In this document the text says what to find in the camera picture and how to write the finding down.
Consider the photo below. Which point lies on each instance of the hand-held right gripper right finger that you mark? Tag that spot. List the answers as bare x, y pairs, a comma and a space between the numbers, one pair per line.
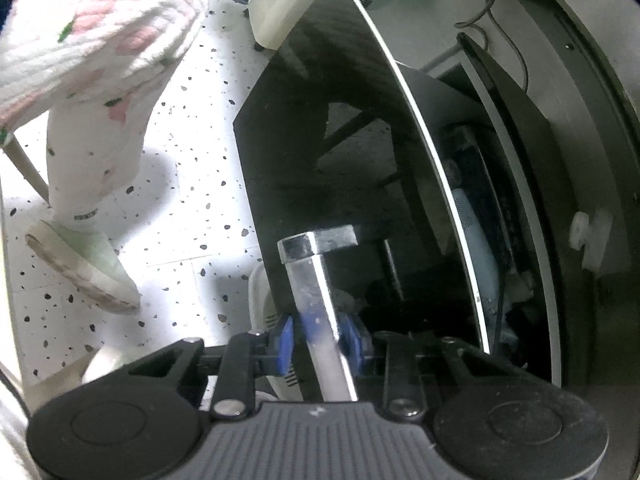
353, 345

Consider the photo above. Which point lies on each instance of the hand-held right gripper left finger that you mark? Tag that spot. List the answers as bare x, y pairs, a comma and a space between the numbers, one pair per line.
284, 345

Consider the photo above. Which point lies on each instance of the black glass oven door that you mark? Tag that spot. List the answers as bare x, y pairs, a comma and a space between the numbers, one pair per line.
325, 110

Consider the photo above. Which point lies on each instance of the light blue device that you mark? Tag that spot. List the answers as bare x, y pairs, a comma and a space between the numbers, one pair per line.
475, 245

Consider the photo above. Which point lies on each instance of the green white slipper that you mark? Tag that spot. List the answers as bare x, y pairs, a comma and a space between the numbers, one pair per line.
85, 265

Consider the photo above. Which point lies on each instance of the white sock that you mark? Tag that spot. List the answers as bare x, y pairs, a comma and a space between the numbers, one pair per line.
82, 212

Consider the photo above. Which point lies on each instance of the black cabinet panel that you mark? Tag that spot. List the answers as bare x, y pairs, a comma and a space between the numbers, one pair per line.
515, 110

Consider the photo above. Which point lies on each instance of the wooden chair leg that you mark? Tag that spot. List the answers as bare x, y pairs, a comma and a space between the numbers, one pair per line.
27, 167

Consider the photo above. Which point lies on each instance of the white pink patterned pajama pants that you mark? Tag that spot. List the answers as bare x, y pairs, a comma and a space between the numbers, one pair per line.
100, 60

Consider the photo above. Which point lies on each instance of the grey cabinet frame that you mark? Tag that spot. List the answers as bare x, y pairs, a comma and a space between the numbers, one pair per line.
595, 135

